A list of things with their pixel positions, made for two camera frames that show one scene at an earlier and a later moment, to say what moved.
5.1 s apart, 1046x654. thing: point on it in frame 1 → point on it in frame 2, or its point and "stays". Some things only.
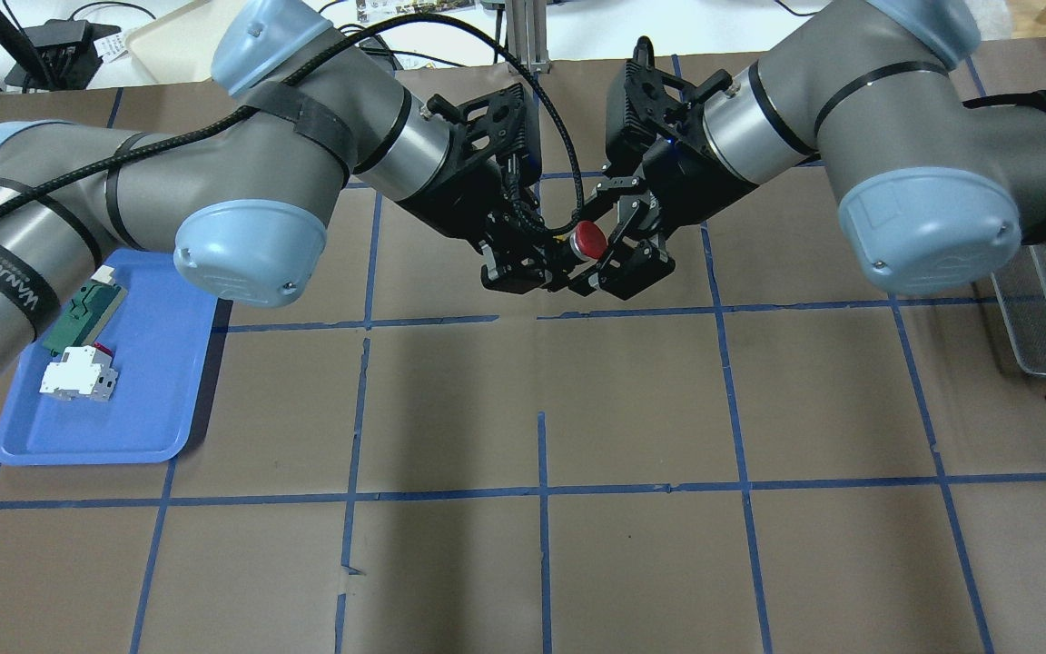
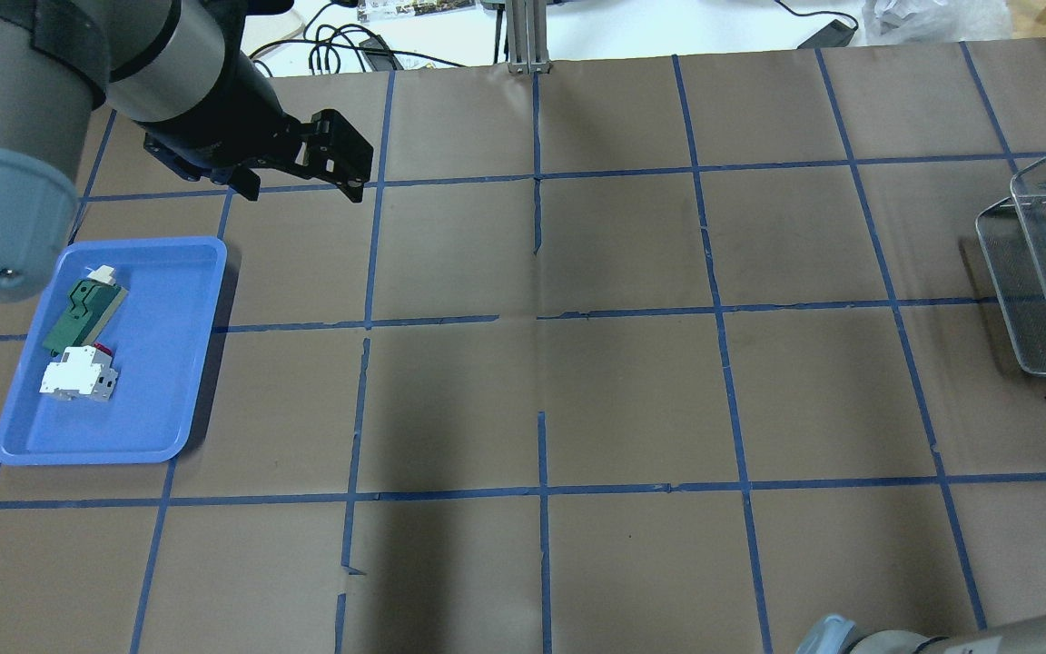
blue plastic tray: (158, 339) stays
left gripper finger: (513, 269) → (246, 183)
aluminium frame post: (527, 33) stays
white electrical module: (83, 372) stays
